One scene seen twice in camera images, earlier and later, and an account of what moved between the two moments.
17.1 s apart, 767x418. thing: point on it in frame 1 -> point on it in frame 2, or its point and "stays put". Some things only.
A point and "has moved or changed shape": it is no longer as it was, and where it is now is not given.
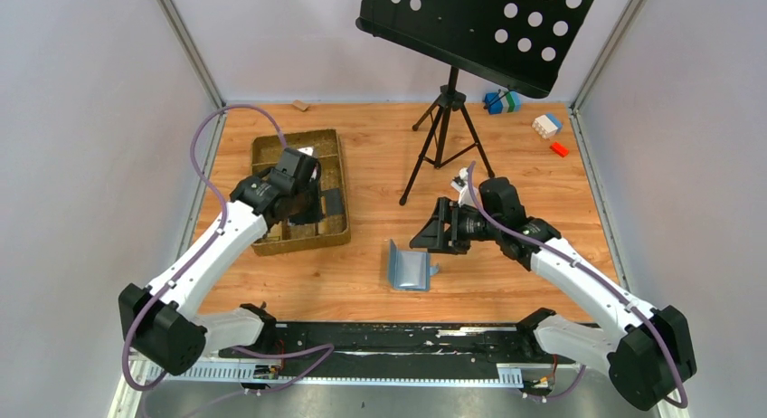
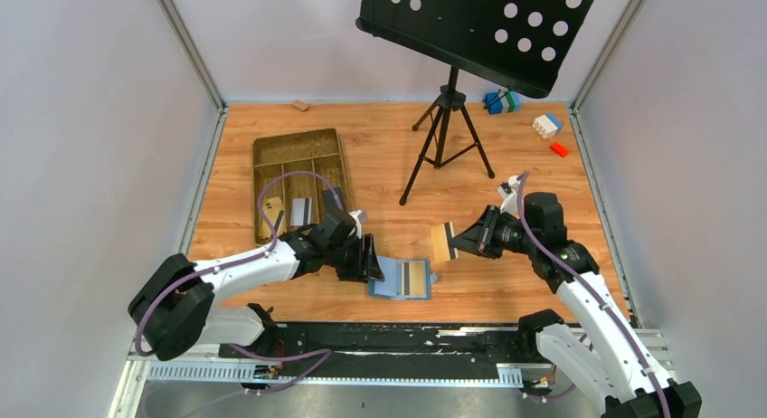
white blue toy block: (547, 125) stays put
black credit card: (333, 201) stays put
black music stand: (519, 36) stays put
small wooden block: (300, 105) stays put
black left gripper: (326, 203) -> (360, 257)
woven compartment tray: (284, 237) stays put
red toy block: (559, 149) stays put
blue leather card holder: (410, 270) has moved or changed shape
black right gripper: (448, 224) -> (487, 231)
